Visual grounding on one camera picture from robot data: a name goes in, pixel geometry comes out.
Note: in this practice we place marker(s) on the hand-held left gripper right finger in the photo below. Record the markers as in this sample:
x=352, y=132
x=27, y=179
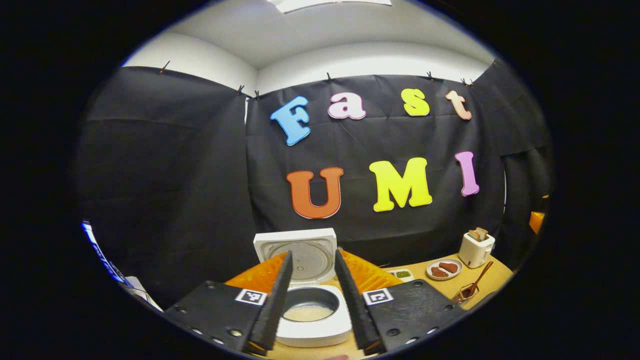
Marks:
x=352, y=305

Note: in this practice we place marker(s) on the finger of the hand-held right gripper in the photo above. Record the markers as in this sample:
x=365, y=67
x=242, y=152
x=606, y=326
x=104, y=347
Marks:
x=537, y=222

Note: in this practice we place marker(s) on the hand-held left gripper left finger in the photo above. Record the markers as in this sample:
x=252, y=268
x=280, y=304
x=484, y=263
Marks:
x=280, y=300

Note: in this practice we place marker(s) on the white rice cooker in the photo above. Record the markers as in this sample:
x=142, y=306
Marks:
x=310, y=332

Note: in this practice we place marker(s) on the brown wooden spoon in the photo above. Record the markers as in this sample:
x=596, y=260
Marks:
x=480, y=277

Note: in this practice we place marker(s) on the open laptop computer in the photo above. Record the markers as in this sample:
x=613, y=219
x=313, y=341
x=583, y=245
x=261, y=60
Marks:
x=102, y=255

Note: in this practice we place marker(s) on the toast slice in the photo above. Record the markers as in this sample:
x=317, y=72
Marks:
x=474, y=235
x=482, y=232

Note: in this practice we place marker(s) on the white divided bean dish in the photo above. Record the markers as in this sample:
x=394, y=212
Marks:
x=402, y=274

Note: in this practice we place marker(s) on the white toaster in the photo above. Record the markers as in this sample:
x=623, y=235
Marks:
x=475, y=252

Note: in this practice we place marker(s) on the brown meat patty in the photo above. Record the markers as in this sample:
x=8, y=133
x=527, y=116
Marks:
x=439, y=272
x=449, y=267

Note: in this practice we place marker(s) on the white round plate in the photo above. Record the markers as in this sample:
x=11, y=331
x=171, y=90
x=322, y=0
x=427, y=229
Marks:
x=452, y=274

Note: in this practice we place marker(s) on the black backdrop cloth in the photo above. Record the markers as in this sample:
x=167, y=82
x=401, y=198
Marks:
x=190, y=175

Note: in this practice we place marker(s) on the long ceiling light panel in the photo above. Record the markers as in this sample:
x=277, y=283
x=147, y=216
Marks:
x=330, y=4

